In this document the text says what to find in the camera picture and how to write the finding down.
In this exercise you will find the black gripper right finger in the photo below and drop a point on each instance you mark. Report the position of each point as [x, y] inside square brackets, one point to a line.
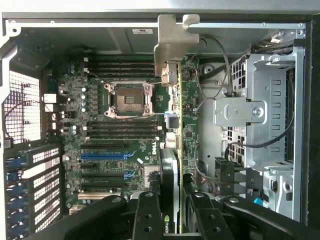
[210, 220]

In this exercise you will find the white PCI expansion slot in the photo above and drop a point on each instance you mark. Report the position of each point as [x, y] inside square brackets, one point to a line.
[100, 195]

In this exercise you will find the long black expansion slot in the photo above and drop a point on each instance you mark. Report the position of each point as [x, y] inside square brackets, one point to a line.
[102, 185]
[102, 144]

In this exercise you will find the blue expansion slot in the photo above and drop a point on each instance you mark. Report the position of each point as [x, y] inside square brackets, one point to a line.
[102, 157]

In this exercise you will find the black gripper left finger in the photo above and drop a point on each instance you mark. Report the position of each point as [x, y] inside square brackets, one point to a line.
[147, 217]

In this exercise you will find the CPU socket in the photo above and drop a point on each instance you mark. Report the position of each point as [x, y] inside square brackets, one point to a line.
[128, 98]

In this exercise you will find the silver chipset heatsink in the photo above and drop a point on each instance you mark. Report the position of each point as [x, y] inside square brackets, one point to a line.
[150, 168]

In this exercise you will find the black RAM slot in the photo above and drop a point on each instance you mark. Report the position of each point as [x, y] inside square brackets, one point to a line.
[122, 128]
[122, 132]
[120, 74]
[120, 65]
[122, 123]
[120, 69]
[122, 137]
[120, 60]

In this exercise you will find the black blue-latched expansion slot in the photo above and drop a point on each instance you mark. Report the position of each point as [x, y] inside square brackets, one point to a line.
[102, 178]

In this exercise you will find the green Dell motherboard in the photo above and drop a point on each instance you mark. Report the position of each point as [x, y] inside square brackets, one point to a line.
[112, 165]

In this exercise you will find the silver metal disk bay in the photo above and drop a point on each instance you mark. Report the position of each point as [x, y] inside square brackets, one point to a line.
[275, 87]

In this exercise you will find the short black expansion slot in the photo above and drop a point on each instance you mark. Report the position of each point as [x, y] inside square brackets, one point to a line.
[88, 165]

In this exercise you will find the perforated metal drive cage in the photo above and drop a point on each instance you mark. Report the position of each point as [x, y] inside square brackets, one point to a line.
[282, 190]

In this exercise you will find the black open PC case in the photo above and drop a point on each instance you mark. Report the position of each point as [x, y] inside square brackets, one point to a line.
[75, 37]

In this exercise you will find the silver ethernet port block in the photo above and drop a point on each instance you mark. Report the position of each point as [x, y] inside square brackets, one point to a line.
[50, 98]

